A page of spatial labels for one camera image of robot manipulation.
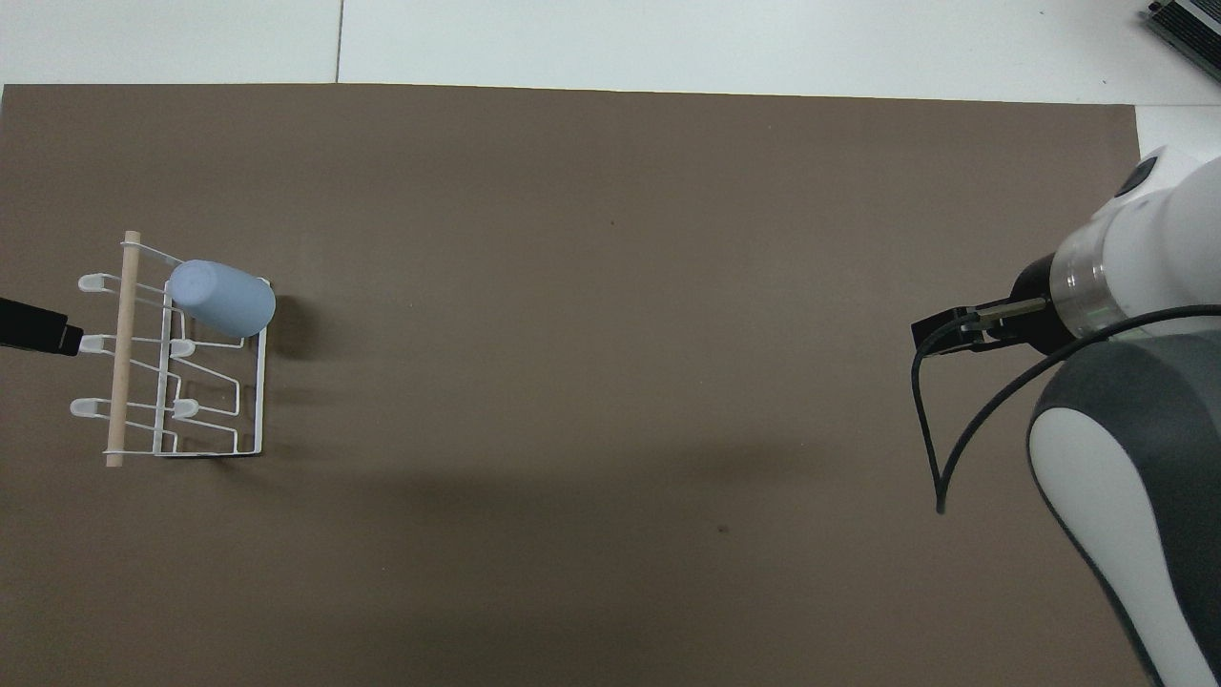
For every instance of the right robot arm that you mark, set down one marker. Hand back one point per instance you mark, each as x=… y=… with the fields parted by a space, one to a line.
x=1154 y=229

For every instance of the light blue cup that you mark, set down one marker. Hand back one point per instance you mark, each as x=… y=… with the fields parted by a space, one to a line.
x=224 y=298

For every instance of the black stand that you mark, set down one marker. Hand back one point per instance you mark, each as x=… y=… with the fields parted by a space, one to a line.
x=1188 y=24

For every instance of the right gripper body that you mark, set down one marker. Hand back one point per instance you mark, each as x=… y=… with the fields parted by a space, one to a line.
x=1030 y=329

